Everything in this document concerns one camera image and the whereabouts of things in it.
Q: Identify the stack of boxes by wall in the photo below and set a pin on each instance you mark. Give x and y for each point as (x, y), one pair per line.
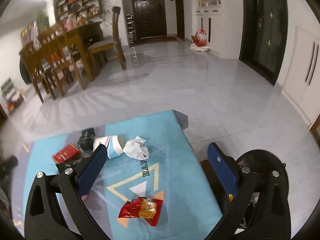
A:
(12, 96)

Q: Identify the dark entrance door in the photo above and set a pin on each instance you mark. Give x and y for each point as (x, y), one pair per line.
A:
(150, 19)

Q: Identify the wooden dining table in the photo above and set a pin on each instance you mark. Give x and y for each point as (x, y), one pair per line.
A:
(77, 38)

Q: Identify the brown wooden board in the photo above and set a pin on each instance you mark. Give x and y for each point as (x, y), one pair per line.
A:
(214, 182)

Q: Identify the dark green crumpled wrapper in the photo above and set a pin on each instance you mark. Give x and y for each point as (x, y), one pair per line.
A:
(86, 141)

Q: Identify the red white bag on floor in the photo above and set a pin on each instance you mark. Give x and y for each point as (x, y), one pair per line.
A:
(199, 42)

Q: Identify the beige striped paper cup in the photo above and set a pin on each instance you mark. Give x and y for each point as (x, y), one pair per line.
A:
(113, 143)

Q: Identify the wooden chair near left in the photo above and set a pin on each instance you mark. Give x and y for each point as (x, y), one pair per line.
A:
(36, 71)

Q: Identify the white wall cabinet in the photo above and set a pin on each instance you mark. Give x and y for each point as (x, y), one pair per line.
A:
(222, 21)

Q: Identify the wall display shelf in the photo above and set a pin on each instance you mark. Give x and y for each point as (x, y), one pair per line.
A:
(87, 9)

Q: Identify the red gold snack wrapper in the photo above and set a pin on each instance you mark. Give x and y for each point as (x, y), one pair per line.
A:
(148, 209)

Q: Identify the black round trash bin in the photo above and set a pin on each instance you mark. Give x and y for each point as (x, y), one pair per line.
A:
(262, 199)

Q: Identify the green printed flat wrapper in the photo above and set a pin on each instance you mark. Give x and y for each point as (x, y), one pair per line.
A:
(69, 164)

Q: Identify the wooden chair at table end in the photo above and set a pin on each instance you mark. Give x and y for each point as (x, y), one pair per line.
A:
(108, 44)

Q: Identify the wooden chair middle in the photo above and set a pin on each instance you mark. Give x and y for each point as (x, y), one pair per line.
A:
(59, 51)

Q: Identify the crumpled white tissue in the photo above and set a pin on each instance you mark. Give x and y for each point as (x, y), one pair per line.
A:
(135, 149)

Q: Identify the red cigarette box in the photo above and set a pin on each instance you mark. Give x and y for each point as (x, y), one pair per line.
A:
(68, 153)

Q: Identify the light blue play mat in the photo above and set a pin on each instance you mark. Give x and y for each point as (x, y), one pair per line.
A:
(52, 209)

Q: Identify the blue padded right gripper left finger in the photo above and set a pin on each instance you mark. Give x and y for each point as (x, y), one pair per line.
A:
(88, 170)

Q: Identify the dark glass door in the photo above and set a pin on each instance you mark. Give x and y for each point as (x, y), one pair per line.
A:
(264, 36)

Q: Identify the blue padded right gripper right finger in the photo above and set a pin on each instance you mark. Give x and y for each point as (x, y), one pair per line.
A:
(225, 168)

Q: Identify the metal step ladder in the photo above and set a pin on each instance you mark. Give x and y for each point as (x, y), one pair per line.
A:
(131, 35)

